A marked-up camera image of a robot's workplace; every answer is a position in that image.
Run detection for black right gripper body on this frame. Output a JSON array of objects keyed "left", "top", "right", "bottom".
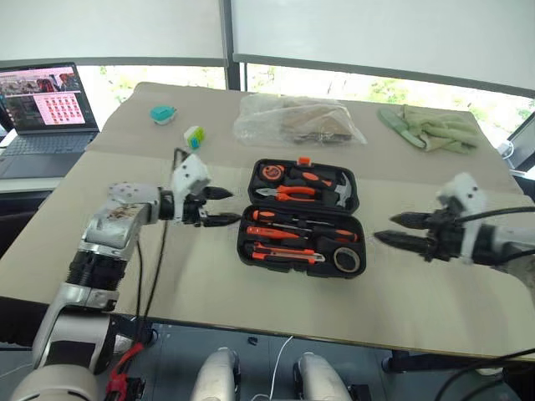
[{"left": 421, "top": 208, "right": 466, "bottom": 264}]

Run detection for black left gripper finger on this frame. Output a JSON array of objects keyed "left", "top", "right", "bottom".
[
  {"left": 204, "top": 186, "right": 236, "bottom": 202},
  {"left": 200, "top": 212, "right": 242, "bottom": 228}
]

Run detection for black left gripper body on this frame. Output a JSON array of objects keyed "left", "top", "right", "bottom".
[{"left": 181, "top": 189, "right": 211, "bottom": 228}]

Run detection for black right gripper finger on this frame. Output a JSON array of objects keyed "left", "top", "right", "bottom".
[
  {"left": 389, "top": 211, "right": 436, "bottom": 231},
  {"left": 373, "top": 230, "right": 432, "bottom": 254}
]

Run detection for orange black handled screwdriver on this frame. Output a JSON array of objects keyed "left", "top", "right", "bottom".
[
  {"left": 251, "top": 209, "right": 336, "bottom": 230},
  {"left": 271, "top": 223, "right": 360, "bottom": 244}
]

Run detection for orange black utility knife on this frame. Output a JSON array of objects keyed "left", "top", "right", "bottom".
[{"left": 251, "top": 241, "right": 327, "bottom": 266}]

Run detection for black electrical tape roll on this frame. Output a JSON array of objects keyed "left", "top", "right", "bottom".
[{"left": 332, "top": 246, "right": 362, "bottom": 273}]

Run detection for black tool case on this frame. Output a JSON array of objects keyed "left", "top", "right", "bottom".
[{"left": 235, "top": 157, "right": 369, "bottom": 279}]

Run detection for orange black tape measure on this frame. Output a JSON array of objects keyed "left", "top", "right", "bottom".
[{"left": 257, "top": 163, "right": 288, "bottom": 183}]

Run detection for green white small block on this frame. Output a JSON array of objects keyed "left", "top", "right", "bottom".
[{"left": 182, "top": 125, "right": 206, "bottom": 151}]

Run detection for claw hammer orange black grip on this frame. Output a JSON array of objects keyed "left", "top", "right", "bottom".
[{"left": 288, "top": 166, "right": 357, "bottom": 209}]

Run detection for pale green cloth gloves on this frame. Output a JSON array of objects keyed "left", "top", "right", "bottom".
[{"left": 376, "top": 104, "right": 482, "bottom": 155}]

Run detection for teal white small gadget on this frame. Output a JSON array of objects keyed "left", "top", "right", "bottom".
[{"left": 150, "top": 104, "right": 178, "bottom": 127}]

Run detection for clear plastic bag brown contents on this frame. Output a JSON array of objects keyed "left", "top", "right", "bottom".
[{"left": 232, "top": 93, "right": 369, "bottom": 148}]

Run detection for grey framed screen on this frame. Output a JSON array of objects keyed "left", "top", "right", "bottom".
[{"left": 507, "top": 124, "right": 535, "bottom": 173}]

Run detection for silver robot leg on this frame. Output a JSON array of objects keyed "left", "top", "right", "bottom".
[
  {"left": 190, "top": 347, "right": 242, "bottom": 401},
  {"left": 293, "top": 352, "right": 353, "bottom": 401}
]

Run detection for open dark laptop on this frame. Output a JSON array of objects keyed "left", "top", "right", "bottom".
[{"left": 0, "top": 62, "right": 102, "bottom": 181}]

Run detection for white roller blind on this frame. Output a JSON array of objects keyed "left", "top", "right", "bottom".
[
  {"left": 231, "top": 0, "right": 535, "bottom": 99},
  {"left": 0, "top": 0, "right": 229, "bottom": 70}
]

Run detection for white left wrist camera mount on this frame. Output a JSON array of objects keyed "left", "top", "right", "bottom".
[{"left": 170, "top": 153, "right": 212, "bottom": 223}]

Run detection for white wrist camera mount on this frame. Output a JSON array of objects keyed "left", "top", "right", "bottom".
[
  {"left": 435, "top": 172, "right": 488, "bottom": 267},
  {"left": 170, "top": 153, "right": 212, "bottom": 223}
]

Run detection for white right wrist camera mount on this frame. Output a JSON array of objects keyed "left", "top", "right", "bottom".
[{"left": 435, "top": 172, "right": 488, "bottom": 267}]

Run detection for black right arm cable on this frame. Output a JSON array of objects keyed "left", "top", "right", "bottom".
[{"left": 454, "top": 206, "right": 535, "bottom": 223}]

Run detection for orange handled pliers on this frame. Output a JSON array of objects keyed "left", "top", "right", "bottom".
[{"left": 255, "top": 184, "right": 319, "bottom": 203}]

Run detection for dark window frame post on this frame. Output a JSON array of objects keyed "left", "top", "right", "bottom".
[{"left": 219, "top": 0, "right": 248, "bottom": 92}]

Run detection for white hanging cable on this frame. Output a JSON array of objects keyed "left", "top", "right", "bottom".
[{"left": 268, "top": 334, "right": 294, "bottom": 400}]

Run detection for red strap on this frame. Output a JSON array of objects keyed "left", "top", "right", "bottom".
[{"left": 105, "top": 342, "right": 145, "bottom": 394}]

